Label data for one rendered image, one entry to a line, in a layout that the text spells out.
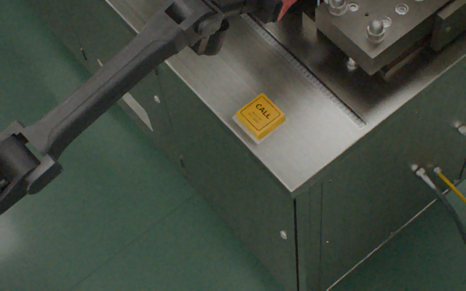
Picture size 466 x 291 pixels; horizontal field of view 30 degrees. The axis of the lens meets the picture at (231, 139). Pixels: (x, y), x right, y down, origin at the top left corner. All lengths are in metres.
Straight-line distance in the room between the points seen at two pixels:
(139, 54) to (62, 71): 1.54
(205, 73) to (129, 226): 0.96
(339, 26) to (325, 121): 0.19
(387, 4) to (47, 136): 0.70
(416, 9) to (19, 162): 0.79
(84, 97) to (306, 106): 0.50
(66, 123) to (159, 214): 1.25
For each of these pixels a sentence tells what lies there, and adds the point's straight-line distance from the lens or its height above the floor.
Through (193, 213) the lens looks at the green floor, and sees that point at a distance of 2.64.
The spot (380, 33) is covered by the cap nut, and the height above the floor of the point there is 1.05.
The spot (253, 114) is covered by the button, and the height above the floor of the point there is 0.92.
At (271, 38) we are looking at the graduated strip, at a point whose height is 0.90.
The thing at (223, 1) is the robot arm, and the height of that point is 1.20.
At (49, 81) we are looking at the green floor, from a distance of 2.97.
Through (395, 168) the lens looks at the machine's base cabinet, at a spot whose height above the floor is 0.59.
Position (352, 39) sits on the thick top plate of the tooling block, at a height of 1.03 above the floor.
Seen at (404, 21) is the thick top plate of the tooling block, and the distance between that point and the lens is 1.70.
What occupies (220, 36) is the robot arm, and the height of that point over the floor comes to 1.13.
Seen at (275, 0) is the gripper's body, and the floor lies 1.16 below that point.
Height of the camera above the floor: 2.39
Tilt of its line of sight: 61 degrees down
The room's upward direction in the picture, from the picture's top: 9 degrees counter-clockwise
